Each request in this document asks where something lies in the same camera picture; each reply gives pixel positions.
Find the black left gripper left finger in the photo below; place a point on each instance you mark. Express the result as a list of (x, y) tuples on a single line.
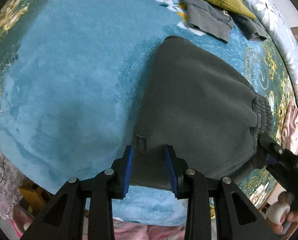
[(63, 216)]

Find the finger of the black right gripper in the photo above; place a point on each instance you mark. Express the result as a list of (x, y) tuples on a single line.
[(276, 152)]

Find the dark grey sweatpants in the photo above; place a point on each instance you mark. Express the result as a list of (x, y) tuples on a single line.
[(205, 109)]

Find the person right hand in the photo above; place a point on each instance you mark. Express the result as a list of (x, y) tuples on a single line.
[(281, 217)]

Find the pink folded cloth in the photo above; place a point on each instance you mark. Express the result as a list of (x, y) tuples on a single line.
[(290, 129)]

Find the pink patterned pants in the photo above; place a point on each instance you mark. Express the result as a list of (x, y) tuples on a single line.
[(122, 230)]

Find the grey floral fabric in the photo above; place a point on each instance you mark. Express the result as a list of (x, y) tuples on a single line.
[(11, 178)]

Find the dark grey garment under sweater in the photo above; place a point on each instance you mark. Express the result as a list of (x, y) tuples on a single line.
[(252, 28)]

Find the grey folded garment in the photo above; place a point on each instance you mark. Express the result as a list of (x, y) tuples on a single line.
[(209, 19)]

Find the teal floral bed blanket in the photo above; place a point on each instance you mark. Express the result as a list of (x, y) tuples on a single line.
[(73, 74)]

